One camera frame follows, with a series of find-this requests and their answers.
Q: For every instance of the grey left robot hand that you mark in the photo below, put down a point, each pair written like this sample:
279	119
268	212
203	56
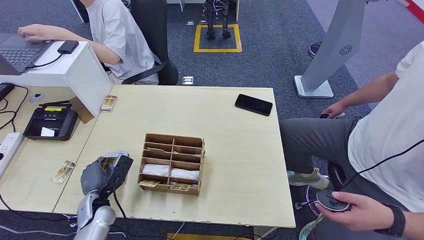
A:
92	177

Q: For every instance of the operator person's right hand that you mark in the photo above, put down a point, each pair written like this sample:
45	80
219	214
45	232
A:
335	109

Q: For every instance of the guest person's right hand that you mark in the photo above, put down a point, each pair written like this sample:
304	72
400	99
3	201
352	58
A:
33	33

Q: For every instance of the operator person's left hand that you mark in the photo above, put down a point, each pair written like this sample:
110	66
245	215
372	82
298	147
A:
364	215

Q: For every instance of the round handheld controller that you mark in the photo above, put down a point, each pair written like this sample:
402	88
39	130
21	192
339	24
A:
328	203

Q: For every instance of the operator person's right forearm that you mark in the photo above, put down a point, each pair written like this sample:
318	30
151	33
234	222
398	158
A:
367	92

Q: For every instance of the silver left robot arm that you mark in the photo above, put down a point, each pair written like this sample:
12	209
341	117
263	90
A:
96	222

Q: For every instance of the guest person's right forearm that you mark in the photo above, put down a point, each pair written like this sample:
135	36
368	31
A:
76	41

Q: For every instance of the operator person's left forearm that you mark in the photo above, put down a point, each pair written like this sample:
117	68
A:
415	228

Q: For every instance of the operator person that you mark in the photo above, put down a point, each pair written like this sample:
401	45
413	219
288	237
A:
391	132

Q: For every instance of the guest person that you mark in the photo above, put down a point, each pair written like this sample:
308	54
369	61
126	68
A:
122	43

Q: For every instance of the small black white remote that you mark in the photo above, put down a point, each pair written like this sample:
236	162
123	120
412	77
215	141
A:
323	116

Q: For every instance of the grey laptop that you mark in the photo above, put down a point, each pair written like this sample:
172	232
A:
20	54

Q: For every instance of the black wrist watch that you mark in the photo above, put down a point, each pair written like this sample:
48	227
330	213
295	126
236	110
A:
399	220

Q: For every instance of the black adapter box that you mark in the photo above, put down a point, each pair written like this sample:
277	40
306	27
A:
68	47

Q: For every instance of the black floor cabinet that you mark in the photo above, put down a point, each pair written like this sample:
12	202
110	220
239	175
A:
81	11

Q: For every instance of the green sneaker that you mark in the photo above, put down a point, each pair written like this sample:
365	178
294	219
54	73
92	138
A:
308	179
311	228

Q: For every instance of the white folded packet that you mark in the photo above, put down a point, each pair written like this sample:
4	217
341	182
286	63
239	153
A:
155	170
184	174

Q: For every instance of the dark round floor base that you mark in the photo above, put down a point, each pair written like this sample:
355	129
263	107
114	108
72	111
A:
314	49

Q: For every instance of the black power brick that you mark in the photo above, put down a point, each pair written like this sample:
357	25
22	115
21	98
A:
5	90

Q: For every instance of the small brown cardboard box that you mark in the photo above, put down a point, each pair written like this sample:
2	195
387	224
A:
82	114

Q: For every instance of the grey round puck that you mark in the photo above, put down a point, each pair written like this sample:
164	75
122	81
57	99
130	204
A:
36	97

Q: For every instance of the black handheld screen controller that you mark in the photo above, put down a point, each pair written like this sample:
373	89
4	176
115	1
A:
51	125

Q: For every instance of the white desk partition box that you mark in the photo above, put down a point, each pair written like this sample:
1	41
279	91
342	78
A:
84	76

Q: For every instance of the grey kiosk stand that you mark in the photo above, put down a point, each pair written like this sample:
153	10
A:
338	36

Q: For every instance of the wooden compartment organizer box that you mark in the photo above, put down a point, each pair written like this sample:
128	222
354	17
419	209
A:
155	138

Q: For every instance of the black smartphone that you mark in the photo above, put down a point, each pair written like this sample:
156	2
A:
253	105

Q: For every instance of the white power strip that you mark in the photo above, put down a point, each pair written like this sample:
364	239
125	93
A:
9	147

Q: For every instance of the black office chair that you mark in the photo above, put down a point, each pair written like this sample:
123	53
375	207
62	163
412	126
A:
155	33

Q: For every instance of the yellow floor tape strip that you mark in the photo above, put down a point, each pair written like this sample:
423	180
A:
205	237

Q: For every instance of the yellow floor tape square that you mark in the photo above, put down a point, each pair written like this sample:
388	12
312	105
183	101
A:
217	50

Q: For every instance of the silver floor socket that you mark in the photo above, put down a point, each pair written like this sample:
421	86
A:
188	80

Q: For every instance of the background humanoid robot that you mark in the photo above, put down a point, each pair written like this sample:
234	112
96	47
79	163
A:
210	20

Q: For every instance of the small floor socket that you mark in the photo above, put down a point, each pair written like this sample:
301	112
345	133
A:
202	22
189	22

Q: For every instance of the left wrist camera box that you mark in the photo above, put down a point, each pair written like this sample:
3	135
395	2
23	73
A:
121	169

